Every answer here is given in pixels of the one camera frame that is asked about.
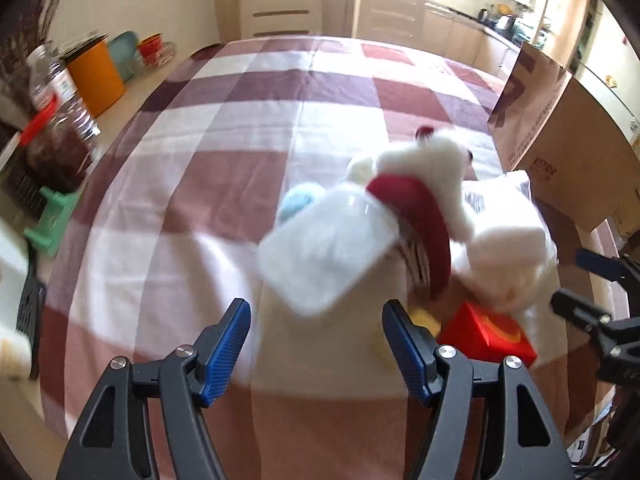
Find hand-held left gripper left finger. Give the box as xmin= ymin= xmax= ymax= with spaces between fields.
xmin=56 ymin=298 xmax=252 ymax=480

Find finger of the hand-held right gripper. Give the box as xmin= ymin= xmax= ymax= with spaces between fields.
xmin=576 ymin=248 xmax=640 ymax=286
xmin=550 ymin=287 xmax=640 ymax=386

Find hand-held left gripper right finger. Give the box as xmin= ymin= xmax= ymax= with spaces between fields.
xmin=382 ymin=300 xmax=576 ymax=480

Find blue pompom hair clip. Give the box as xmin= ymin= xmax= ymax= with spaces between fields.
xmin=277 ymin=182 xmax=327 ymax=222

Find small yellow toy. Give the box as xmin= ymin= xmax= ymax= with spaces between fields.
xmin=409 ymin=307 xmax=442 ymax=338

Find red box with yellow arch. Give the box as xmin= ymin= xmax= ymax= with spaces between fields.
xmin=439 ymin=300 xmax=539 ymax=367

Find clear plastic box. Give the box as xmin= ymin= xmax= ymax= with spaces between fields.
xmin=257 ymin=184 xmax=402 ymax=318

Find brown cardboard box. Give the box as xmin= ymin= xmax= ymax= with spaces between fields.
xmin=487 ymin=41 xmax=633 ymax=233

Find white plush toy red scarf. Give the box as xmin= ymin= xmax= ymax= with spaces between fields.
xmin=347 ymin=125 xmax=477 ymax=302

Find checkered tablecloth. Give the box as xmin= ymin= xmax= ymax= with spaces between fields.
xmin=37 ymin=35 xmax=626 ymax=480

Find black mesh tray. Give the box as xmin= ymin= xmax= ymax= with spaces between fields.
xmin=15 ymin=260 xmax=47 ymax=381

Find green plastic stand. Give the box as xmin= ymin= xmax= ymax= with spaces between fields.
xmin=24 ymin=186 xmax=81 ymax=258

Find kitchen counter cabinets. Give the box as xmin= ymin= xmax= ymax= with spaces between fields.
xmin=424 ymin=4 xmax=522 ymax=81

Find glass jar with red label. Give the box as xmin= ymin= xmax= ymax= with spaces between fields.
xmin=22 ymin=42 xmax=102 ymax=193

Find orange cylindrical container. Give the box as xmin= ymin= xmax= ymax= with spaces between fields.
xmin=65 ymin=37 xmax=126 ymax=118

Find teal plastic container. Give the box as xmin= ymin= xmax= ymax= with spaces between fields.
xmin=107 ymin=30 xmax=146 ymax=83

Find beige drawer cabinet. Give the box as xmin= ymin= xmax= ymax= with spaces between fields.
xmin=239 ymin=0 xmax=324 ymax=41

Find dried plant branches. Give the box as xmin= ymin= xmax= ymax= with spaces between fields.
xmin=0 ymin=0 xmax=83 ymax=128

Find red bowls in wire rack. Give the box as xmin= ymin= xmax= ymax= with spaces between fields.
xmin=136 ymin=33 xmax=177 ymax=68

